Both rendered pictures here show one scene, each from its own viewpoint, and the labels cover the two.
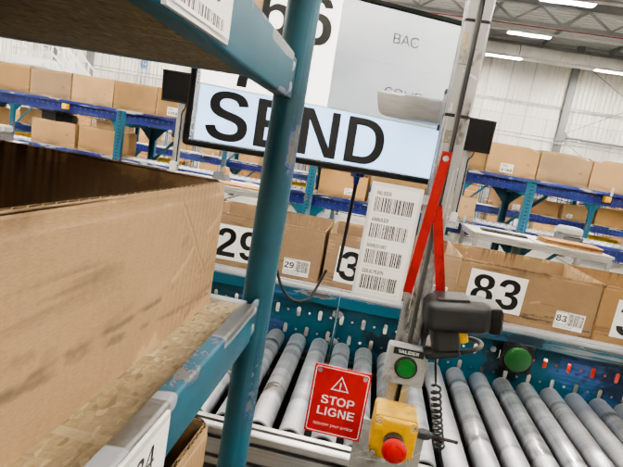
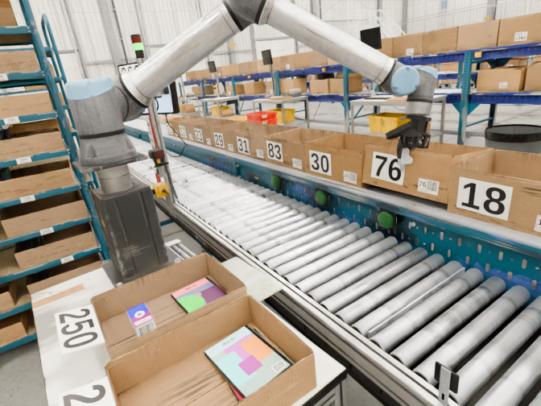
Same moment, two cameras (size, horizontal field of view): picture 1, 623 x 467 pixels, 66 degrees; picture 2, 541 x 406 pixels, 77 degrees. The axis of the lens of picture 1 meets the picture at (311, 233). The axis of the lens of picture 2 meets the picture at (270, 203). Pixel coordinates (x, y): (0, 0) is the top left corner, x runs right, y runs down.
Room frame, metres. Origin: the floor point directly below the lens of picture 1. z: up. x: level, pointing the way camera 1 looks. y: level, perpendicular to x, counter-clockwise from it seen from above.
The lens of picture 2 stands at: (0.07, -2.11, 1.42)
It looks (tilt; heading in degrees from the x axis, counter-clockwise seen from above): 21 degrees down; 52
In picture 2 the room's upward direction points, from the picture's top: 7 degrees counter-clockwise
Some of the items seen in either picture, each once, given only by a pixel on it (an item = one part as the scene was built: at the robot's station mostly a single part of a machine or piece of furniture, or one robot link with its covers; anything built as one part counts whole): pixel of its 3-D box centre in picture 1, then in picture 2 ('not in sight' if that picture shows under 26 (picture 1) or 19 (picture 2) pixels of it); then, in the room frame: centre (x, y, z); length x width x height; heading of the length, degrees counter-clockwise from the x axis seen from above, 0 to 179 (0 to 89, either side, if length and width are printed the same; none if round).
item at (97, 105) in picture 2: not in sight; (96, 105); (0.39, -0.79, 1.37); 0.17 x 0.15 x 0.18; 47
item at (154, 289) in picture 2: not in sight; (170, 305); (0.33, -1.22, 0.80); 0.38 x 0.28 x 0.10; 175
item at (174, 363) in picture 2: not in sight; (211, 374); (0.29, -1.53, 0.80); 0.38 x 0.28 x 0.10; 174
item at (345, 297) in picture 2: not in sight; (377, 279); (0.93, -1.54, 0.72); 0.52 x 0.05 x 0.05; 174
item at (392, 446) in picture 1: (393, 447); not in sight; (0.70, -0.19, 0.84); 0.04 x 0.04 x 0.04; 84
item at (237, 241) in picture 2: not in sight; (278, 226); (1.00, -0.96, 0.72); 0.52 x 0.05 x 0.05; 174
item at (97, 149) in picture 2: not in sight; (105, 145); (0.38, -0.80, 1.24); 0.19 x 0.19 x 0.10
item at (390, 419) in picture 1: (414, 436); (161, 191); (0.74, -0.23, 0.84); 0.15 x 0.09 x 0.07; 84
